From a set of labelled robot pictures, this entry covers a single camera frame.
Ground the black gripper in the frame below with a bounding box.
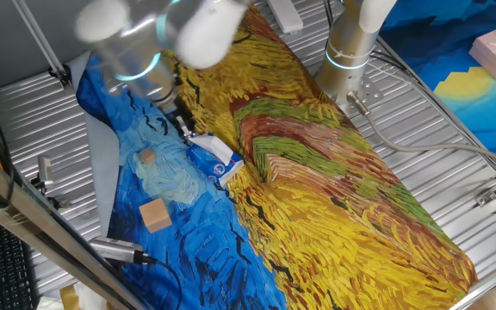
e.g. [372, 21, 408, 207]
[158, 95, 194, 140]

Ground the white napkin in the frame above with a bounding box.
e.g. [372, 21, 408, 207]
[189, 133, 234, 165]

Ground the blue tissue pack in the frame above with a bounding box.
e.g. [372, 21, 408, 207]
[186, 141, 245, 187]

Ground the small wooden cube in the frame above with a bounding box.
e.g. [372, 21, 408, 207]
[139, 147, 158, 165]

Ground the large wooden cube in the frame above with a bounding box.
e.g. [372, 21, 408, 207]
[138, 197, 173, 234]

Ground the grey metal clamp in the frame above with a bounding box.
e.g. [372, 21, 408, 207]
[31, 154, 71, 210]

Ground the white power strip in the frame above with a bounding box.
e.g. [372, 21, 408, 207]
[267, 0, 304, 34]

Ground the Van Gogh print tablecloth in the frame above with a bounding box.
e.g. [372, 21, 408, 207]
[75, 0, 478, 310]

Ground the thin metal support rod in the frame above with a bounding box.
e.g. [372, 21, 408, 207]
[11, 0, 74, 90]

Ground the white tissue in gold box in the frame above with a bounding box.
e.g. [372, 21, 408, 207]
[75, 292, 112, 310]

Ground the gold tissue box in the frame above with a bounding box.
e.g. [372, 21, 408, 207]
[59, 283, 81, 310]

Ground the black keyboard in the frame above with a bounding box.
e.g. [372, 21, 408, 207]
[0, 208, 39, 310]

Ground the blue and yellow backdrop cloth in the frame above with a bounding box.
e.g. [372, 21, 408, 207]
[379, 0, 496, 154]

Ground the silver cylindrical camera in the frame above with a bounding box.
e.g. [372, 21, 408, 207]
[88, 236, 158, 265]

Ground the black camera cable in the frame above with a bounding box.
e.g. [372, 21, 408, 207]
[144, 256, 183, 310]

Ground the aluminium frame beam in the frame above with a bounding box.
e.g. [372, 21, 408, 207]
[0, 139, 146, 310]

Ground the black base cable bundle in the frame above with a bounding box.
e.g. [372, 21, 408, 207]
[322, 0, 338, 32]

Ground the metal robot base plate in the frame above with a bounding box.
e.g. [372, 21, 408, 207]
[332, 76, 383, 118]

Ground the grey cable conduit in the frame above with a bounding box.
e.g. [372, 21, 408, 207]
[345, 90, 496, 170]

